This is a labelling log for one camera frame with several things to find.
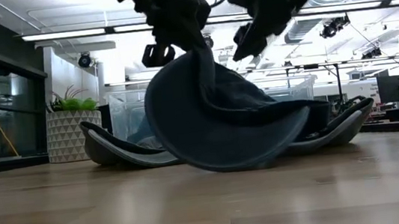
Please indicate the long ceiling light bar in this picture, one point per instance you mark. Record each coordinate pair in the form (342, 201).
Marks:
(62, 35)

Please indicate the small black monitor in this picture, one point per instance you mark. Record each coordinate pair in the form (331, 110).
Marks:
(105, 117)

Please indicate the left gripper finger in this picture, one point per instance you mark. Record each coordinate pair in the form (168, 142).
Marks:
(191, 22)
(152, 59)

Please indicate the silver spiral air duct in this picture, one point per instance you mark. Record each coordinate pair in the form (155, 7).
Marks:
(303, 28)

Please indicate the clear plastic bin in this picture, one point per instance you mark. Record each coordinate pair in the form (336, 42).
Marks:
(124, 109)
(295, 91)

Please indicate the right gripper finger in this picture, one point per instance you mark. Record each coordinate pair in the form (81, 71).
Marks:
(265, 25)
(242, 33)

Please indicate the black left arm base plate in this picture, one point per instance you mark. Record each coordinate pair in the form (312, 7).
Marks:
(13, 164)

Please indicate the dark glass partition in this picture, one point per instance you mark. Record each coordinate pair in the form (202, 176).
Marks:
(14, 110)

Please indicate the black ceiling spotlight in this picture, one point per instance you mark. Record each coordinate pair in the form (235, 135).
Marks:
(209, 42)
(371, 53)
(84, 60)
(333, 27)

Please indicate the dark navy baseball cap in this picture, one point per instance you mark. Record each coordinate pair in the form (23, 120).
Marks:
(205, 126)

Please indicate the white triangle-patterned planter pot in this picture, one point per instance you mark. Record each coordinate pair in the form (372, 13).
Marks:
(70, 138)

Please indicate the green potted plant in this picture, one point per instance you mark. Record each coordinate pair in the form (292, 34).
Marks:
(78, 104)

